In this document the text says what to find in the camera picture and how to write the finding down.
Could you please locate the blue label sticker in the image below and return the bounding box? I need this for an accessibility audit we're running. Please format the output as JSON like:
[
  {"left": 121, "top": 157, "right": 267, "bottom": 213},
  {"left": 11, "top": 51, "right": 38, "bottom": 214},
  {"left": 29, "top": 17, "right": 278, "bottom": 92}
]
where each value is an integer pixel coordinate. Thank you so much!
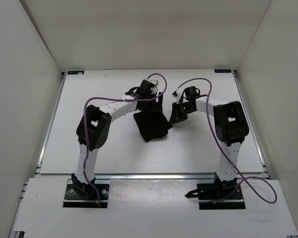
[
  {"left": 67, "top": 70, "right": 84, "bottom": 75},
  {"left": 214, "top": 69, "right": 231, "bottom": 73}
]

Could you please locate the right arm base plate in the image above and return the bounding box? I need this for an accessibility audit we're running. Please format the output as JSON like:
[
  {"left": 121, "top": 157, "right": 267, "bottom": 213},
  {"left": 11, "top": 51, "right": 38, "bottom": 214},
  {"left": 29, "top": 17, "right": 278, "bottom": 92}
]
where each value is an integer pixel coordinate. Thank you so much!
[{"left": 197, "top": 183, "right": 246, "bottom": 210}]

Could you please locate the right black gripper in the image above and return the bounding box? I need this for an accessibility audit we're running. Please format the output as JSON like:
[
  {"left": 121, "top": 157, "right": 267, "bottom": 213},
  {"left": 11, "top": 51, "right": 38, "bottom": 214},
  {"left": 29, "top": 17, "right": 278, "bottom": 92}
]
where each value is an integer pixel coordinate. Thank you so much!
[{"left": 168, "top": 102, "right": 195, "bottom": 125}]

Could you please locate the purple cable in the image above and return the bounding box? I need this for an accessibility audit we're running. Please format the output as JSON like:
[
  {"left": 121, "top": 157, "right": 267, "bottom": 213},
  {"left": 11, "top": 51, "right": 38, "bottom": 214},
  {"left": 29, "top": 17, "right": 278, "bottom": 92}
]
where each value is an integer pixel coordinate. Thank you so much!
[
  {"left": 175, "top": 78, "right": 278, "bottom": 204},
  {"left": 82, "top": 73, "right": 167, "bottom": 208}
]

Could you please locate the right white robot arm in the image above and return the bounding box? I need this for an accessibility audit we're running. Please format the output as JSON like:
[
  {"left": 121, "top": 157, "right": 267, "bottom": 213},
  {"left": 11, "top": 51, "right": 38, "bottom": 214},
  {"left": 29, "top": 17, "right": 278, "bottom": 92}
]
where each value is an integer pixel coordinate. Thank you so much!
[{"left": 169, "top": 96, "right": 249, "bottom": 199}]

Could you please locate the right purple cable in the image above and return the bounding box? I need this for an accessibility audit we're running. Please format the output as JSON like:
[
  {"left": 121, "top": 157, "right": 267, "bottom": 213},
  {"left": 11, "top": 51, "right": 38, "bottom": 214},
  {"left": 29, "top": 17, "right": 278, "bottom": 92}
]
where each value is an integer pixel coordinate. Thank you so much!
[{"left": 175, "top": 78, "right": 278, "bottom": 204}]

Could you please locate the black skirt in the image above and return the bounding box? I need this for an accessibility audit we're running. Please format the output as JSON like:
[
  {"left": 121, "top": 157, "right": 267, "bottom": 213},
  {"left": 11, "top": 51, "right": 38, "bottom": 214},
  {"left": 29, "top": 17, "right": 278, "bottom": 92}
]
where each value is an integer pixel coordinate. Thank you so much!
[{"left": 133, "top": 111, "right": 172, "bottom": 143}]

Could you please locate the right blue label sticker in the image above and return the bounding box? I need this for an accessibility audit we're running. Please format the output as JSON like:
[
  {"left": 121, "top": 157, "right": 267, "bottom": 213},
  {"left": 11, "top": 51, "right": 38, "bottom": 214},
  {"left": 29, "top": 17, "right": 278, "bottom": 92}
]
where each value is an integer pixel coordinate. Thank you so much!
[{"left": 214, "top": 69, "right": 231, "bottom": 73}]

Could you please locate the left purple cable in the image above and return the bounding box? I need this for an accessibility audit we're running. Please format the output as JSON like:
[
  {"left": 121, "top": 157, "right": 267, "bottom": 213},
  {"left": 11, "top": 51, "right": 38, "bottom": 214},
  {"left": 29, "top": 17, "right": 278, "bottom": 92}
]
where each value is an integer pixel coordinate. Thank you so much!
[{"left": 82, "top": 73, "right": 167, "bottom": 208}]

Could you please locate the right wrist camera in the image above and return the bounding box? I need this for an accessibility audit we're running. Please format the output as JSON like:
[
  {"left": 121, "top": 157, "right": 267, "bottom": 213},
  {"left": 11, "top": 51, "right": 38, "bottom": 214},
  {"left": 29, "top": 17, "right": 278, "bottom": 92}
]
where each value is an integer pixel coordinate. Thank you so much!
[{"left": 172, "top": 86, "right": 201, "bottom": 102}]

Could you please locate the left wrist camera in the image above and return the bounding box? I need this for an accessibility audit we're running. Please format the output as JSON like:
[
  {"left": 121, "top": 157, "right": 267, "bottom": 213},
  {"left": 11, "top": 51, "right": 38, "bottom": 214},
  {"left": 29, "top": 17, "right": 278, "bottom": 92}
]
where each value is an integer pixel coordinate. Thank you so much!
[{"left": 136, "top": 79, "right": 159, "bottom": 97}]

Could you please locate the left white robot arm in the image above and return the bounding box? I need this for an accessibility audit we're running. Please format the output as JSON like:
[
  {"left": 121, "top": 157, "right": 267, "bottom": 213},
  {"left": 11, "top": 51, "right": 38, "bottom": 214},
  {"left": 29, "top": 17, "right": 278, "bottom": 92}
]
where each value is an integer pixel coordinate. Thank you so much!
[{"left": 72, "top": 83, "right": 171, "bottom": 199}]

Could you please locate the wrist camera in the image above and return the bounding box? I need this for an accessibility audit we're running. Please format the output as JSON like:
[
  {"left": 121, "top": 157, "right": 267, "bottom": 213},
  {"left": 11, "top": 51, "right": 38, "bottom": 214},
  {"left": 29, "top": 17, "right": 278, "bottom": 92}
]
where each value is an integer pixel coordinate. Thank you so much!
[
  {"left": 172, "top": 86, "right": 201, "bottom": 102},
  {"left": 136, "top": 79, "right": 159, "bottom": 97}
]

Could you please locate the left blue label sticker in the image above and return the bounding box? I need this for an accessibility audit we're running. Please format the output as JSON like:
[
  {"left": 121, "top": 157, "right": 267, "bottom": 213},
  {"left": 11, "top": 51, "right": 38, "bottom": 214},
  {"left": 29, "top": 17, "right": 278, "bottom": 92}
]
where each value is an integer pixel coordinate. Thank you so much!
[{"left": 67, "top": 70, "right": 84, "bottom": 75}]

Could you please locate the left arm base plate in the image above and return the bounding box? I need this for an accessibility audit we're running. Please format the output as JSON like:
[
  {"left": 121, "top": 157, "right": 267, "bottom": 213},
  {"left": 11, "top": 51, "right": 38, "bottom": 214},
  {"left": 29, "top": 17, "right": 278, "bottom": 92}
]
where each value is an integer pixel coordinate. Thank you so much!
[{"left": 63, "top": 182, "right": 110, "bottom": 208}]

